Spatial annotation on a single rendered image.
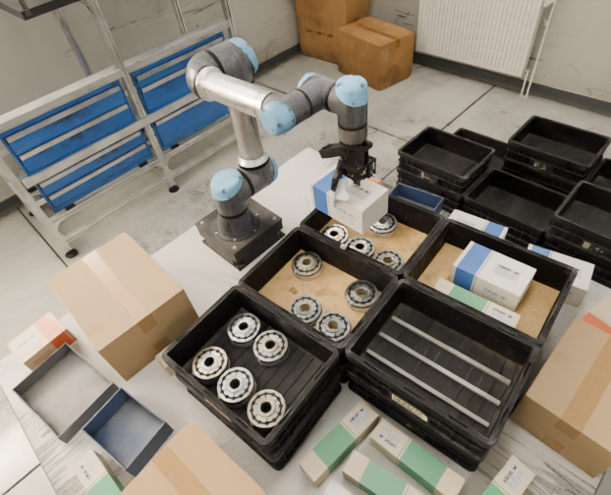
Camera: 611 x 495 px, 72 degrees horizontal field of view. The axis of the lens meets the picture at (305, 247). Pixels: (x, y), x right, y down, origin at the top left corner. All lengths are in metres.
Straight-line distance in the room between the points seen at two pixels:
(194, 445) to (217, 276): 0.69
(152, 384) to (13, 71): 2.64
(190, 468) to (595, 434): 0.95
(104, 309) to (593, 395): 1.37
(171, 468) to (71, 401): 0.53
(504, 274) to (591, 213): 1.03
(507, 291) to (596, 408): 0.34
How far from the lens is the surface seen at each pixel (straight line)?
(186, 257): 1.77
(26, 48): 3.63
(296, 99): 1.05
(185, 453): 1.19
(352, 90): 1.02
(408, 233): 1.53
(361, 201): 1.19
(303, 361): 1.24
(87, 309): 1.50
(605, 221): 2.30
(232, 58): 1.37
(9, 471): 2.53
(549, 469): 1.36
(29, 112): 2.77
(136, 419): 1.46
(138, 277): 1.50
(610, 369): 1.35
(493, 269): 1.35
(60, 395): 1.63
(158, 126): 3.11
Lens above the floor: 1.93
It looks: 47 degrees down
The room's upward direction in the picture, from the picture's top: 9 degrees counter-clockwise
